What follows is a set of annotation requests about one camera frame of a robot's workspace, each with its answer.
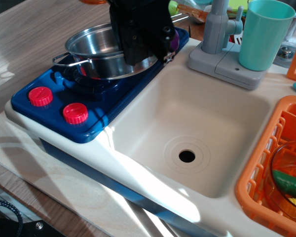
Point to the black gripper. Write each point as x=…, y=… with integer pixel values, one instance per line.
x=143, y=28

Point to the stainless steel pan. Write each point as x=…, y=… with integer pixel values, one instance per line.
x=94, y=52

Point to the red stove knob right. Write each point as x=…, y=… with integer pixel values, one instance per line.
x=75, y=113

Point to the red stove knob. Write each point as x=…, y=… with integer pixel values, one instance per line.
x=75, y=113
x=40, y=96

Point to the blue toy stove top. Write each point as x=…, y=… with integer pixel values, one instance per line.
x=104, y=99

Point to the red stove knob left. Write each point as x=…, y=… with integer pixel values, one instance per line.
x=40, y=96

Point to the beige toy sink unit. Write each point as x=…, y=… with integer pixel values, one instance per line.
x=177, y=149

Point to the purple toy eggplant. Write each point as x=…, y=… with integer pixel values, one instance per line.
x=175, y=42

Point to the green toy fruit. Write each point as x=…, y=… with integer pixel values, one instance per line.
x=172, y=7

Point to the orange object at top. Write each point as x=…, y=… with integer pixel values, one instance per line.
x=93, y=1

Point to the grey toy faucet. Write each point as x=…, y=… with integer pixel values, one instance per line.
x=216, y=56

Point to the teal plastic cup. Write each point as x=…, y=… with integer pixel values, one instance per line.
x=266, y=24

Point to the metal pot with lid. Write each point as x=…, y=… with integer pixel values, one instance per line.
x=287, y=49

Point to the orange dish rack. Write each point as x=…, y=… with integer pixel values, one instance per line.
x=251, y=191

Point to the clear orange plastic bowl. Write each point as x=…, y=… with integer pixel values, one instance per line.
x=282, y=159

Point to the green toy vegetable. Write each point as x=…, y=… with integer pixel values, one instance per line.
x=285, y=182

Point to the black mount plate with screw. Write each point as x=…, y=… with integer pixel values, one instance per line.
x=39, y=229

